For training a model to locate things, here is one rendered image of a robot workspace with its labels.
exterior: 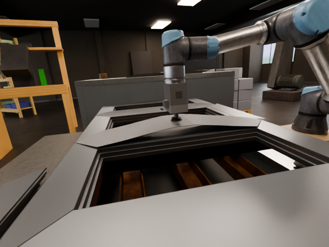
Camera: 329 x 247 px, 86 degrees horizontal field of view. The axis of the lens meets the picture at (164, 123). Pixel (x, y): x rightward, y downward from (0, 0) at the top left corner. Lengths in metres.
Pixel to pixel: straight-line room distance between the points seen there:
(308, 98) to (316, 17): 0.43
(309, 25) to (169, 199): 0.71
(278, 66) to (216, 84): 5.68
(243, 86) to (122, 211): 4.12
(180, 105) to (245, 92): 3.79
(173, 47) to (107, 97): 0.94
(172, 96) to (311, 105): 0.74
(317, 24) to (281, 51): 6.49
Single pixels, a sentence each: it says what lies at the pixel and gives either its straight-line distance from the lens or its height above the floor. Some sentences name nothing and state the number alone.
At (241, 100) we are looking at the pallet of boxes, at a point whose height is 0.38.
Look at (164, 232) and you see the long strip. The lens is 0.29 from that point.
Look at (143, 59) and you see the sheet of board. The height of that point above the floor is 1.88.
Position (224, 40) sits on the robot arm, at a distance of 0.82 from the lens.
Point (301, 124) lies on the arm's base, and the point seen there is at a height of 0.77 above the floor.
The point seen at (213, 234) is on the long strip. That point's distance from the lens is 0.29.
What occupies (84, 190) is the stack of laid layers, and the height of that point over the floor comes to 0.84.
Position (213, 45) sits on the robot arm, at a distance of 0.66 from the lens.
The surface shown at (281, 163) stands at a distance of 0.90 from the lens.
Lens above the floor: 1.07
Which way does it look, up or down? 16 degrees down
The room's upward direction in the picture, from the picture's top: 4 degrees counter-clockwise
